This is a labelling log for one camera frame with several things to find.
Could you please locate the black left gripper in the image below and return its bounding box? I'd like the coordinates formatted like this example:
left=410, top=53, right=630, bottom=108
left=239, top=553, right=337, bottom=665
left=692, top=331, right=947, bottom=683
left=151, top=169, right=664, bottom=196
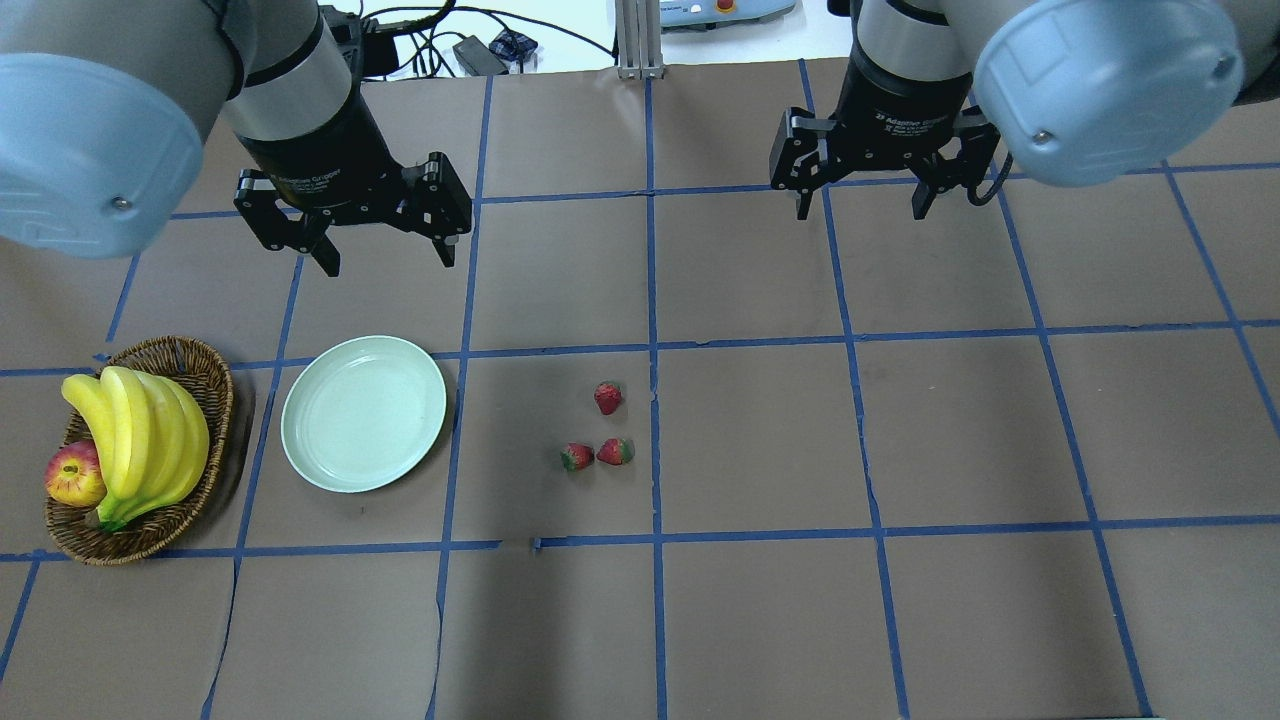
left=234, top=120, right=474, bottom=278

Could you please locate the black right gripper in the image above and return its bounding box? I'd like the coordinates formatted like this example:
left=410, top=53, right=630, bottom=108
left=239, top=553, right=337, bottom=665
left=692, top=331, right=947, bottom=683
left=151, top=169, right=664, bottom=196
left=769, top=60, right=1001, bottom=222

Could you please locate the red strawberry green side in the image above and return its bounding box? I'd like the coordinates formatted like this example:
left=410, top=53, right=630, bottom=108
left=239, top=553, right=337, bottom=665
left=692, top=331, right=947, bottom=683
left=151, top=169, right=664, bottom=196
left=559, top=442, right=595, bottom=473

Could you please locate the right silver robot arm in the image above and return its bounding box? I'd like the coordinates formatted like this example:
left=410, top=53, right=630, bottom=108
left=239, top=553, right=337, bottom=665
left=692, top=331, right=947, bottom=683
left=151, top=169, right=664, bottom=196
left=771, top=1, right=1277, bottom=219

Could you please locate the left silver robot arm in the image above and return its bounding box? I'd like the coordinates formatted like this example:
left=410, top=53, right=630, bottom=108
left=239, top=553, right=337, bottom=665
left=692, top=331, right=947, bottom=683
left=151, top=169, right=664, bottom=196
left=1, top=1, right=472, bottom=277

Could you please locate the pale green plate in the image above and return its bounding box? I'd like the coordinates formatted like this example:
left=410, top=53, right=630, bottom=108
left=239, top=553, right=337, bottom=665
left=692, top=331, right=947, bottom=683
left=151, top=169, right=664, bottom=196
left=280, top=334, right=448, bottom=495

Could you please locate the black power adapter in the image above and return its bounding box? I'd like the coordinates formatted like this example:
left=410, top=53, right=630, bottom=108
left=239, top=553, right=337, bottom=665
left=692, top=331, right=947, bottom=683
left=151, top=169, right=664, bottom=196
left=452, top=35, right=509, bottom=77

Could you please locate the teach pendant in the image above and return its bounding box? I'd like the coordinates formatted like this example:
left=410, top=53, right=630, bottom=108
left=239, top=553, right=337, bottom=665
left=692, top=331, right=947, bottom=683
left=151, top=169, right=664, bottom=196
left=659, top=0, right=799, bottom=32

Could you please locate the yellow banana bunch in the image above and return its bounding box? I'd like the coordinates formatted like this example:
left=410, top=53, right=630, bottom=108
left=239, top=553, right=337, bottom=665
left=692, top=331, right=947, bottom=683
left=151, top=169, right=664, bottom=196
left=61, top=366, right=210, bottom=533

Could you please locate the woven wicker basket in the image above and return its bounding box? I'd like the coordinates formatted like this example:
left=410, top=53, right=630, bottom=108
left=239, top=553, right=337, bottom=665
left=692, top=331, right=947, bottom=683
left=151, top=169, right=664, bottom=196
left=44, top=336, right=236, bottom=566

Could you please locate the red yellow apple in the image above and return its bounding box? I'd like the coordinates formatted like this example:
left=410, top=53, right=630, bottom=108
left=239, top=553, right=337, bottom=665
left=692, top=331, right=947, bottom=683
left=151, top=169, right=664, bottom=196
left=44, top=439, right=108, bottom=509

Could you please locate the aluminium frame post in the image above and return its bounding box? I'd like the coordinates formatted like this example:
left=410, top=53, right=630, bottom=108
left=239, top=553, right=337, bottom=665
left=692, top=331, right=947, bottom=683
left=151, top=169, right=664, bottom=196
left=613, top=0, right=666, bottom=79

